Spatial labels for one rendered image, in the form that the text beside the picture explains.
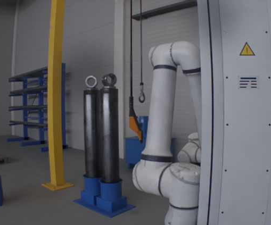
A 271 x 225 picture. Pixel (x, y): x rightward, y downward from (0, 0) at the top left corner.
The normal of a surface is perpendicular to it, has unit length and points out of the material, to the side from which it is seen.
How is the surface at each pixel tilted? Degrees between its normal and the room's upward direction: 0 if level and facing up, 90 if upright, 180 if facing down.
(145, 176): 80
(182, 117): 90
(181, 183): 91
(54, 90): 90
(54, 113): 90
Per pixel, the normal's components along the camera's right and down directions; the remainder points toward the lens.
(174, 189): -0.65, 0.04
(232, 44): -0.29, 0.04
